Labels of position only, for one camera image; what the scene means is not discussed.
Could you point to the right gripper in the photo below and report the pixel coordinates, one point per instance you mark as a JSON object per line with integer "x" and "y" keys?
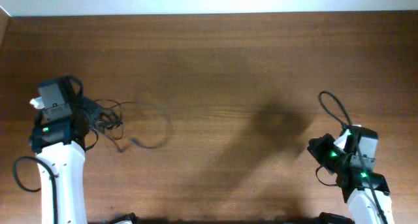
{"x": 315, "y": 145}

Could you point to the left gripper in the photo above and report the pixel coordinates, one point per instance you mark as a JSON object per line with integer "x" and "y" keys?
{"x": 96, "y": 108}

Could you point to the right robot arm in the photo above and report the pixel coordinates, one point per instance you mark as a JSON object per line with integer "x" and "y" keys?
{"x": 351, "y": 158}

